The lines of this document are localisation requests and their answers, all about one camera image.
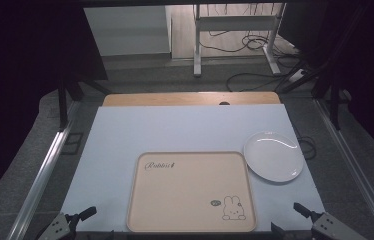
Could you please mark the white round plate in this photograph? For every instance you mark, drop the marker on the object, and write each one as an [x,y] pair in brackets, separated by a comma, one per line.
[273,156]

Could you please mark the black rectangular floor bracket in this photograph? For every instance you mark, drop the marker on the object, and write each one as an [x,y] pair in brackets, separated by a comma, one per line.
[72,143]

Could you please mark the wooden table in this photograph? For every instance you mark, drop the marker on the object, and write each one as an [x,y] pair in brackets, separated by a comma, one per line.
[175,99]

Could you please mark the white metal desk frame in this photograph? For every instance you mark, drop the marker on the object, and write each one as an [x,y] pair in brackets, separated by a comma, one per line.
[235,23]

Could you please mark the beige tray with rabbit print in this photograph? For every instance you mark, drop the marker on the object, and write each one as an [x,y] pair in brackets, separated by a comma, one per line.
[188,191]

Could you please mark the white table mat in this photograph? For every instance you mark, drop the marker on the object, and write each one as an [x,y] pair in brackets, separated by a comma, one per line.
[161,130]

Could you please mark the white power strip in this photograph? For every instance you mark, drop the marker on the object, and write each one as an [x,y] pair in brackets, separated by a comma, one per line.
[296,75]

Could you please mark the black metal stand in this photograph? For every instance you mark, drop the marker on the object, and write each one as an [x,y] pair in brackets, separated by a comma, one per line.
[62,103]

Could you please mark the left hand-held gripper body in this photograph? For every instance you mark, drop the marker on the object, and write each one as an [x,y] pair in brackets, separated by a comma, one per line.
[56,229]

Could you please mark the white cabinet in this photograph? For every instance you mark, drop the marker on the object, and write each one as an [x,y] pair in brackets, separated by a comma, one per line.
[126,30]

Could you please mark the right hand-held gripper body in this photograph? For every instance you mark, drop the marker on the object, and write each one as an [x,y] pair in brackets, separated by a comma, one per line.
[333,229]

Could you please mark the silver metal rail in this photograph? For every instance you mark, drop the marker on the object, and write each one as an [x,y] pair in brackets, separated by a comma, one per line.
[40,181]
[358,173]

